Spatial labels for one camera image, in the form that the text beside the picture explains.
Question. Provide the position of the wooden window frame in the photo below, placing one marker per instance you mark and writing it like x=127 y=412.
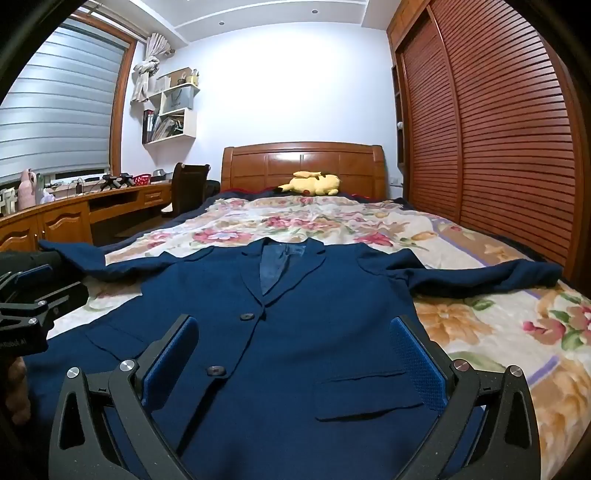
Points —
x=119 y=115

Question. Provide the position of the tied light curtain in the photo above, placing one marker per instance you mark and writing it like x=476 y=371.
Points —
x=143 y=74

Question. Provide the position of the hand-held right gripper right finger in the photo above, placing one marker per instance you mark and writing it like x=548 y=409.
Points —
x=415 y=364

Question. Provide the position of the grey paper bag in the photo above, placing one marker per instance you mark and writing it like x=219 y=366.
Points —
x=178 y=101

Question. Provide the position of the row of books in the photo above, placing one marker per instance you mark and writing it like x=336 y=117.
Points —
x=168 y=127

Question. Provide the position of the blue suit jacket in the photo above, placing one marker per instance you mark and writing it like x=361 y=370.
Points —
x=295 y=332

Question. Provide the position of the white wall shelf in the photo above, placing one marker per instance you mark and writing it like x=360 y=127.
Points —
x=187 y=125

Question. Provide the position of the pink bottle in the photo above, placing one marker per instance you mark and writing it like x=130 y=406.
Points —
x=27 y=189

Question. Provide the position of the wooden bed headboard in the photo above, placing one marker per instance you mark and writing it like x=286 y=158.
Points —
x=300 y=161

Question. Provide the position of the wooden louvered wardrobe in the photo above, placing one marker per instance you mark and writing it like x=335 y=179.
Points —
x=498 y=138

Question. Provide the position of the floral blanket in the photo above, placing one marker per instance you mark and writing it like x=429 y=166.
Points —
x=485 y=332

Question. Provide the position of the yellow plush toy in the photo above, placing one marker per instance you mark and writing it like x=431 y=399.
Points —
x=314 y=184

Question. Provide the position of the metal tin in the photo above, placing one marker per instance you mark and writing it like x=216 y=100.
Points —
x=159 y=174

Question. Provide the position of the red basket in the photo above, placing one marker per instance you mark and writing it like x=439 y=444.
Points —
x=142 y=179

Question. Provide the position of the dark wooden chair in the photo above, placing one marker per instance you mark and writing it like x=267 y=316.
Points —
x=189 y=184

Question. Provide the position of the wooden desk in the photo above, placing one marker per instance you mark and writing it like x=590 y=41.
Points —
x=60 y=221

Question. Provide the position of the dark blue bed sheet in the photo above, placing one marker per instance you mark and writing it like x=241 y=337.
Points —
x=203 y=203

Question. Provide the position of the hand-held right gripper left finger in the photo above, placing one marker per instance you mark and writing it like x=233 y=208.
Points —
x=166 y=364

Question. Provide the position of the grey window blind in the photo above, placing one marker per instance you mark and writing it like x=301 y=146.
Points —
x=55 y=106

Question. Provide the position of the black tripod device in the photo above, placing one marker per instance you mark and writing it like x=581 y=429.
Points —
x=115 y=181

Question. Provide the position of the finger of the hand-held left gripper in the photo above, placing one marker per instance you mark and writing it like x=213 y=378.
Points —
x=32 y=277
x=64 y=295

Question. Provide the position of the person's left hand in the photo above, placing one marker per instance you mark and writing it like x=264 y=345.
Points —
x=16 y=387

